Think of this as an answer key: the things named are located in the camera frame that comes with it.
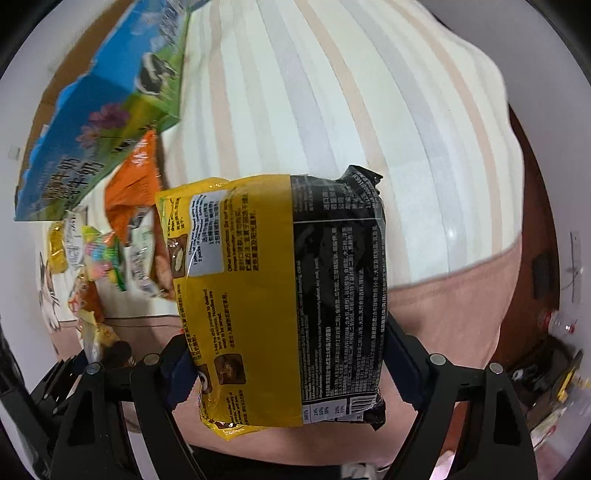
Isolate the striped cream blanket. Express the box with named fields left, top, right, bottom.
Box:
left=50, top=0, right=528, bottom=324

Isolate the plastic bottle red cap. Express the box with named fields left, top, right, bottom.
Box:
left=538, top=309, right=577, bottom=340

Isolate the white grey snack packet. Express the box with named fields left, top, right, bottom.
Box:
left=125, top=206, right=165, bottom=298

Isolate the colourful candy bag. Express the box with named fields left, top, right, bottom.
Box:
left=82, top=226, right=126, bottom=291

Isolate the yellow black noodle packet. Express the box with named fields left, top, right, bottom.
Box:
left=155, top=166, right=388, bottom=439

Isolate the blue green milk carton box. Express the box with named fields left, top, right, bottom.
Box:
left=14, top=1, right=202, bottom=222

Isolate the orange snack bag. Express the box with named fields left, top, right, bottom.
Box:
left=104, top=130, right=174, bottom=300

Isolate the small gold snack packet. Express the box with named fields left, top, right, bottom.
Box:
left=47, top=221, right=68, bottom=274

